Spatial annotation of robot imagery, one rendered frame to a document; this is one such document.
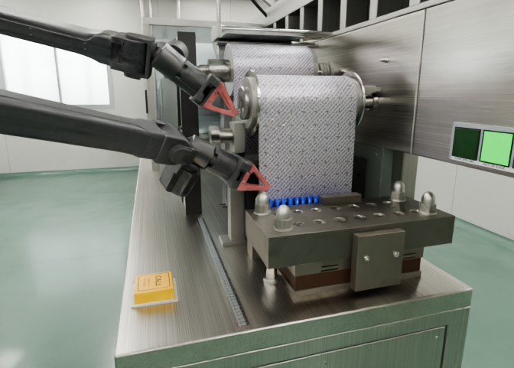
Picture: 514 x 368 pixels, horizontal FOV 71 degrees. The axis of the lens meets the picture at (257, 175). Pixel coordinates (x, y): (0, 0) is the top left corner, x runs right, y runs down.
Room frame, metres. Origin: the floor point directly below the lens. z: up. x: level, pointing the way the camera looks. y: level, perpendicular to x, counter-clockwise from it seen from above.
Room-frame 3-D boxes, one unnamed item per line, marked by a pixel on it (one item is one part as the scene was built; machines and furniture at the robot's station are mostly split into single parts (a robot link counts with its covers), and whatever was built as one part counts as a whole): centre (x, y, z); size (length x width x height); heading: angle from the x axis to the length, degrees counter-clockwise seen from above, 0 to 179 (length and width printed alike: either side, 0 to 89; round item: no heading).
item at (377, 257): (0.63, -0.23, 0.97); 0.10 x 0.03 x 0.11; 106
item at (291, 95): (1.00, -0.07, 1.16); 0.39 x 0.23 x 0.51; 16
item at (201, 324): (1.75, 0.25, 0.88); 2.52 x 0.66 x 0.04; 16
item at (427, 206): (0.71, -0.36, 1.05); 0.04 x 0.04 x 0.04
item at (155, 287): (0.62, 0.20, 0.91); 0.07 x 0.07 x 0.02; 16
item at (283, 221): (0.62, -0.05, 1.05); 0.04 x 0.04 x 0.04
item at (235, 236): (0.86, 0.07, 1.05); 0.06 x 0.05 x 0.31; 106
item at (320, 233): (0.71, -0.19, 1.00); 0.40 x 0.16 x 0.06; 106
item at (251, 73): (0.84, 0.01, 1.25); 0.15 x 0.01 x 0.15; 16
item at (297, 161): (0.81, -0.12, 1.11); 0.23 x 0.01 x 0.18; 106
